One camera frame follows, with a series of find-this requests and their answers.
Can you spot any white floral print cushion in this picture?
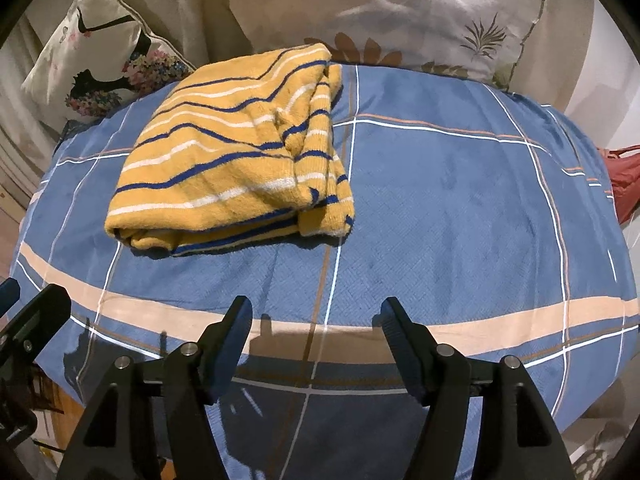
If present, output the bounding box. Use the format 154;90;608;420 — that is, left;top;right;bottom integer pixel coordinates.
20;0;197;134

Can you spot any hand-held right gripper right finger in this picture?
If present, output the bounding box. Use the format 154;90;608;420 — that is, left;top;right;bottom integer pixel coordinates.
372;297;571;480

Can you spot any blue plaid blanket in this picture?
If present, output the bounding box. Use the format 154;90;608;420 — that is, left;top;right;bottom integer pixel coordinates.
10;62;640;480

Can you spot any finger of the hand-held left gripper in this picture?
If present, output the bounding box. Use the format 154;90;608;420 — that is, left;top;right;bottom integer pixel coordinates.
0;284;73;357
0;277;22;319

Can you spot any beige sofa backrest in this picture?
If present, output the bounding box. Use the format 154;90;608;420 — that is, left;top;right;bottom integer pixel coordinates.
0;0;601;171

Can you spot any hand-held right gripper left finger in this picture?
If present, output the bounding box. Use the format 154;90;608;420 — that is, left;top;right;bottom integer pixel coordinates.
57;296;254;480

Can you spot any red cloth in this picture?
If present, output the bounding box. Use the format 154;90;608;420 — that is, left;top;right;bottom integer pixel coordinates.
596;145;640;227

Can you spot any white leaf print pillow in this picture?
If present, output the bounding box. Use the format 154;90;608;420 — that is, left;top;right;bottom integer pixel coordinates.
196;0;552;92

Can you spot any yellow striped sweater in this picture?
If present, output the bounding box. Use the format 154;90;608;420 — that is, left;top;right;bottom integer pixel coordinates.
104;42;356;257

